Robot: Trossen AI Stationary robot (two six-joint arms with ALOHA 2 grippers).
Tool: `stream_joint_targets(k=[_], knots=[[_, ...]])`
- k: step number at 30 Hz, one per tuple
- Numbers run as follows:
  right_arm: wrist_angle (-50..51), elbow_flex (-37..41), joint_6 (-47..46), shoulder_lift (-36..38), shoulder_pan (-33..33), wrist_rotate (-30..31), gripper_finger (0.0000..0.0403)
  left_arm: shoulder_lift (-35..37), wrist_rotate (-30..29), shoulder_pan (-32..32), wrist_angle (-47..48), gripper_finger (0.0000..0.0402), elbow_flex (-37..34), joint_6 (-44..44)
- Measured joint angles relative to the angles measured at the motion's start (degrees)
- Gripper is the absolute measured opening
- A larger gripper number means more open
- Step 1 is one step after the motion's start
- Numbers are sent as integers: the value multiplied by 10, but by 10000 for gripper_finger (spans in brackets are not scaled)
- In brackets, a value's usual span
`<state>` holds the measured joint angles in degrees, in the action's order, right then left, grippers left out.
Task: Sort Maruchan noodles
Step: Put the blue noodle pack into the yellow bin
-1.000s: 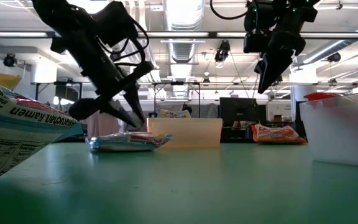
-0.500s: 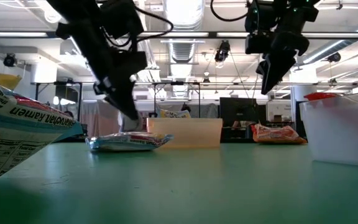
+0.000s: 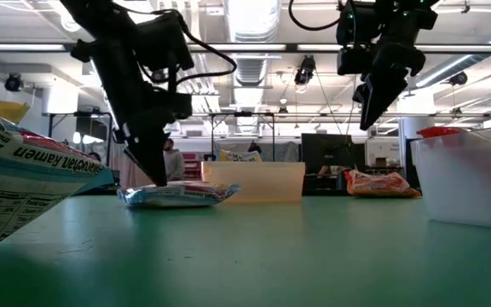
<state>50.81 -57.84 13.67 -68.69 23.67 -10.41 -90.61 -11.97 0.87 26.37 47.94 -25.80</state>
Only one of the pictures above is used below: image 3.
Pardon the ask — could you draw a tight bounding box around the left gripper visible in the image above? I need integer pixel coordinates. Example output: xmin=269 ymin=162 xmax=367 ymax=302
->
xmin=95 ymin=46 xmax=194 ymax=188

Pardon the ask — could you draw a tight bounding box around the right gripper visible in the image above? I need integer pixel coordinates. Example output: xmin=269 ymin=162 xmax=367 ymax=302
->
xmin=353 ymin=40 xmax=426 ymax=131

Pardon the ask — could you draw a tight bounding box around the yellow noodle packet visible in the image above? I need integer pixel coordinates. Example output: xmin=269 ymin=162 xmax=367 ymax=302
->
xmin=116 ymin=180 xmax=242 ymax=209
xmin=0 ymin=83 xmax=117 ymax=255

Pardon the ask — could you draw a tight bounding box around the red Maruchan ramen pack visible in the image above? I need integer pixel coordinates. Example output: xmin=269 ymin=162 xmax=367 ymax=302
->
xmin=415 ymin=125 xmax=465 ymax=140
xmin=344 ymin=168 xmax=422 ymax=199

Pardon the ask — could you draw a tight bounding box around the clear plastic tray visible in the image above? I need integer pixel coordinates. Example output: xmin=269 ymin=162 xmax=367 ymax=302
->
xmin=410 ymin=123 xmax=491 ymax=231

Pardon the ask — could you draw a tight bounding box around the yellow Maruchan ramen pack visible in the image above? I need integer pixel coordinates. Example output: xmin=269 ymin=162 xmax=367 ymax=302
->
xmin=0 ymin=100 xmax=32 ymax=125

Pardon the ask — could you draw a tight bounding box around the white hanging cloth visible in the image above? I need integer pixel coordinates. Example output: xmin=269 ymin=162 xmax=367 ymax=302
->
xmin=109 ymin=142 xmax=153 ymax=189

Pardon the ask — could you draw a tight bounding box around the red shelf rack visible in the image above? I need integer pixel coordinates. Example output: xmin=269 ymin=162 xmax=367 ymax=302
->
xmin=183 ymin=152 xmax=204 ymax=182

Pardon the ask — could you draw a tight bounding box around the black monitor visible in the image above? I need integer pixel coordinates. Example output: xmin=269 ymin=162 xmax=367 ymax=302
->
xmin=300 ymin=132 xmax=356 ymax=176

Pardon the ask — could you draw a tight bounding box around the orange plastic tray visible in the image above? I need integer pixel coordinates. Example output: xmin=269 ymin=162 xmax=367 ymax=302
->
xmin=200 ymin=160 xmax=306 ymax=204

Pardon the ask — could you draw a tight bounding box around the green table mat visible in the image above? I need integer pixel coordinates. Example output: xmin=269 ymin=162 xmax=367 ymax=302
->
xmin=0 ymin=194 xmax=491 ymax=307

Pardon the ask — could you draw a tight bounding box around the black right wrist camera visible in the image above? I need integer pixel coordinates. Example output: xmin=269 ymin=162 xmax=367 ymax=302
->
xmin=337 ymin=44 xmax=374 ymax=77

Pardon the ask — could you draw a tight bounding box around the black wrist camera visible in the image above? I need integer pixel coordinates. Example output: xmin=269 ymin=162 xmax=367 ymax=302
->
xmin=136 ymin=10 xmax=195 ymax=72
xmin=337 ymin=44 xmax=374 ymax=77

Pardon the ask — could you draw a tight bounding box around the black station frame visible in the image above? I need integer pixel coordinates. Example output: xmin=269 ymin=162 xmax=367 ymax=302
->
xmin=208 ymin=110 xmax=277 ymax=164
xmin=47 ymin=110 xmax=115 ymax=168

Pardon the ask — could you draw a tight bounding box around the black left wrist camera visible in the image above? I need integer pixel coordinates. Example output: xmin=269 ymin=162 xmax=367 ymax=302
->
xmin=136 ymin=10 xmax=195 ymax=72

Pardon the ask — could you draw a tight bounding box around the silver ventilation duct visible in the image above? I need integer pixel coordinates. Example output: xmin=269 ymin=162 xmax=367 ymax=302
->
xmin=223 ymin=0 xmax=283 ymax=134

